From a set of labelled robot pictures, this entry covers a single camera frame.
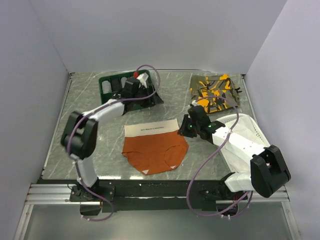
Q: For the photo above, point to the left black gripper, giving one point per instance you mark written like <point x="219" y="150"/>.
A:
<point x="153" y="96"/>

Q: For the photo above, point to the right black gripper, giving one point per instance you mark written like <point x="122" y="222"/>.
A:
<point x="183" y="131"/>

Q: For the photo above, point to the green divided organizer tray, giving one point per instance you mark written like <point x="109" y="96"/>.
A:
<point x="128" y="107"/>

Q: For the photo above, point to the orange underwear beige waistband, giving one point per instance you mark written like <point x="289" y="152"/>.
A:
<point x="154" y="147"/>

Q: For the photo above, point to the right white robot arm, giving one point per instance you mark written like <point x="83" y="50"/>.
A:
<point x="255" y="164"/>

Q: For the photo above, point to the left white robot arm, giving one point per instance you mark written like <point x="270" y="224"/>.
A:
<point x="80" y="134"/>

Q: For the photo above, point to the white grey rolled sock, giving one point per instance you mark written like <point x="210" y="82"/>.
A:
<point x="123" y="81"/>

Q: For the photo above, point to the dark grey rolled sock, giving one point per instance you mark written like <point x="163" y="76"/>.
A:
<point x="116" y="85"/>

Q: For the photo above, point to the grey striped rolled sock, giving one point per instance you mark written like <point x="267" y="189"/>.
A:
<point x="106" y="87"/>

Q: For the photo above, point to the camouflage orange shorts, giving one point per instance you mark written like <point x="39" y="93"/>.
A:
<point x="214" y="93"/>

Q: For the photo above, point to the white laundry basket with cloth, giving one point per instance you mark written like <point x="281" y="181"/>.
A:
<point x="247" y="128"/>

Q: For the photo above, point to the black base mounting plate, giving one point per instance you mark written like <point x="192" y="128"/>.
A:
<point x="140" y="195"/>

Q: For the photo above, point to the aluminium rail frame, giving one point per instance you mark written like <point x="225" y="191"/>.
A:
<point x="59" y="194"/>

